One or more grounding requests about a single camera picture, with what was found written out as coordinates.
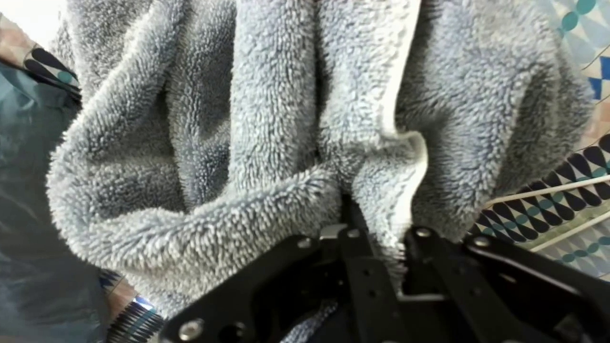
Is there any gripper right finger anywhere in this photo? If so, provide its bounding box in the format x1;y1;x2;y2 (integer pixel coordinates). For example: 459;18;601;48
403;227;610;343

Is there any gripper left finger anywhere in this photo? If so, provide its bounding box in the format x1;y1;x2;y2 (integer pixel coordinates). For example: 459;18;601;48
160;194;409;343

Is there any blue terry towel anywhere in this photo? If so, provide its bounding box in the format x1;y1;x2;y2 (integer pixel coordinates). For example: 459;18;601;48
46;0;595;343

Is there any patterned tablecloth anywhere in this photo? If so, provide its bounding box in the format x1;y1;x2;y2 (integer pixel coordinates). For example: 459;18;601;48
0;0;610;343

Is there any teal plastic sheet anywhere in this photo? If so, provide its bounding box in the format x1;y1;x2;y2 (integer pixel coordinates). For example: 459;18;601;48
0;64;112;343

